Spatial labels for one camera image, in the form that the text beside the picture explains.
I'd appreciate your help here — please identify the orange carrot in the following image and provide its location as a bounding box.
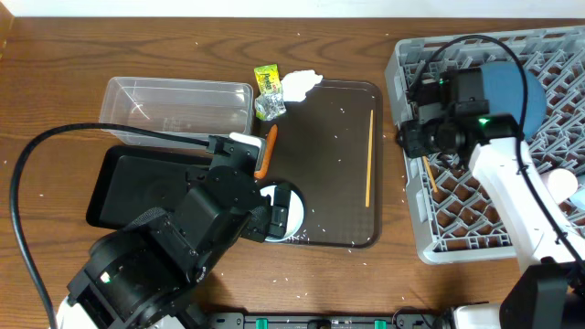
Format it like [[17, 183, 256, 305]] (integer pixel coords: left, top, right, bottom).
[[254, 124, 278, 179]]

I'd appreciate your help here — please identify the yellow green foil wrapper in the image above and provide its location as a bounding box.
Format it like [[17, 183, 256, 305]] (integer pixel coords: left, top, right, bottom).
[[254, 64, 286, 122]]

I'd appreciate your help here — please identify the light blue rice bowl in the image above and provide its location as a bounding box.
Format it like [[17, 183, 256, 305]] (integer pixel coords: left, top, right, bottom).
[[265, 187, 305, 243]]

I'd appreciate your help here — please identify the small blue cup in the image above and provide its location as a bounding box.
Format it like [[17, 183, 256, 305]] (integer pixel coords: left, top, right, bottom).
[[569, 187, 585, 210]]

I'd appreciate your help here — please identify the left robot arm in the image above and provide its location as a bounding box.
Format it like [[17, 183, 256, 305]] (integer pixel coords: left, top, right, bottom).
[[57, 164, 293, 328]]

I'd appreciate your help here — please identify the clear plastic bin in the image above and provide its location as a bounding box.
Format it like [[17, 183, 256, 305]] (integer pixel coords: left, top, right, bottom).
[[100, 77, 254, 140]]

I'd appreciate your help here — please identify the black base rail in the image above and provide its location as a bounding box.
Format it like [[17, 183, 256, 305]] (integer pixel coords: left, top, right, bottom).
[[182, 301, 504, 329]]

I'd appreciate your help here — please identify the white napkin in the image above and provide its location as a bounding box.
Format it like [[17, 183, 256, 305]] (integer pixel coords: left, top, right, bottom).
[[281, 69, 323, 102]]

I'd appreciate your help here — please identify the black plastic bin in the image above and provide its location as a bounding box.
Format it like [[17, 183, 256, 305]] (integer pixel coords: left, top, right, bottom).
[[86, 145, 211, 229]]

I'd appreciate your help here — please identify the blue plate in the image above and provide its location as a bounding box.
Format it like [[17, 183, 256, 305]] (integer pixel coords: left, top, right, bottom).
[[480, 61, 547, 140]]

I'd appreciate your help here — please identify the grey dishwasher rack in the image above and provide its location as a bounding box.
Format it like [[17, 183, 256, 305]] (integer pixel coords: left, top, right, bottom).
[[385, 26, 584, 264]]

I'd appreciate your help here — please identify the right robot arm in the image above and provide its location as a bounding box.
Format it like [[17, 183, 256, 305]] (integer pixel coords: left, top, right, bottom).
[[398, 63, 584, 328]]

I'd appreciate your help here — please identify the white cup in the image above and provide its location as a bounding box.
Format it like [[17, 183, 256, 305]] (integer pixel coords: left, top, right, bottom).
[[540, 168, 579, 204]]

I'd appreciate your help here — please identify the dark brown serving tray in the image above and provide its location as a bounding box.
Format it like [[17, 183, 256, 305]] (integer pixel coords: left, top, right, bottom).
[[253, 80, 383, 249]]

